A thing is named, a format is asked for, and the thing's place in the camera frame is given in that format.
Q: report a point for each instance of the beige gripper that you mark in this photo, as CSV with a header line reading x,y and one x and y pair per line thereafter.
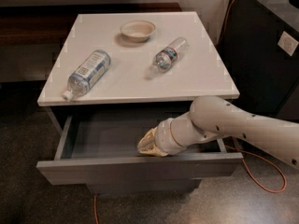
x,y
163,137

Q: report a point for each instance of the grey top drawer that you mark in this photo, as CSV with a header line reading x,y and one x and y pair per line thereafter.
x,y
98,151

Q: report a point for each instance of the blue label plastic bottle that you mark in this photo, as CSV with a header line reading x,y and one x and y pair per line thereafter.
x,y
86,75

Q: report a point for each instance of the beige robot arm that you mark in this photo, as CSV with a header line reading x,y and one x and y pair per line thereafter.
x,y
211,118

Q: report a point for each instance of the grey drawer cabinet white top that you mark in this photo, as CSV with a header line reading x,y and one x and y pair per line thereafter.
x,y
128,90

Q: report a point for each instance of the small clear plastic bottle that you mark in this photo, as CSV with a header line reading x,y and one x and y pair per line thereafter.
x,y
169,56

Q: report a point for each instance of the white paper bowl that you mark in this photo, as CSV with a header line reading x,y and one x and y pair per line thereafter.
x,y
138,31

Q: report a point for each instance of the black cabinet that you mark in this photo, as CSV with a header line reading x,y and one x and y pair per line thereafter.
x,y
265,73

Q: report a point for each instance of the dark wooden bench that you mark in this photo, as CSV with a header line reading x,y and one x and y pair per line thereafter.
x,y
52,24

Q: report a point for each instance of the white wall outlet plate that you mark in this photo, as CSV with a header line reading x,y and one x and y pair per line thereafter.
x,y
288,43

